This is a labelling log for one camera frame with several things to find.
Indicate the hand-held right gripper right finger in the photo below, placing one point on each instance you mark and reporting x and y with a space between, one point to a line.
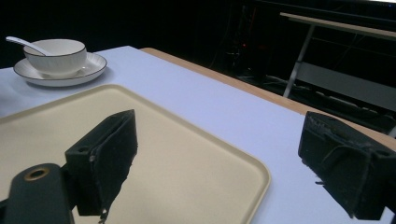
345 165

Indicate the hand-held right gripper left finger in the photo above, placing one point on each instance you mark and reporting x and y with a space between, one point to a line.
102 161

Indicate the beige plastic tray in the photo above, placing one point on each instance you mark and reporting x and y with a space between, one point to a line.
174 161

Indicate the white metal-framed table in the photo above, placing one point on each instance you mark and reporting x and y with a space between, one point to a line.
342 71

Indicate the white saucer plate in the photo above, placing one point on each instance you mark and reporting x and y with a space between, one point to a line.
62 73

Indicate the white ribbed bowl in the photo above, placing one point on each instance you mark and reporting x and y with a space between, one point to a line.
57 57

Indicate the white ceramic spoon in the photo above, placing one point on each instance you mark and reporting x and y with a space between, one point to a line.
26 45

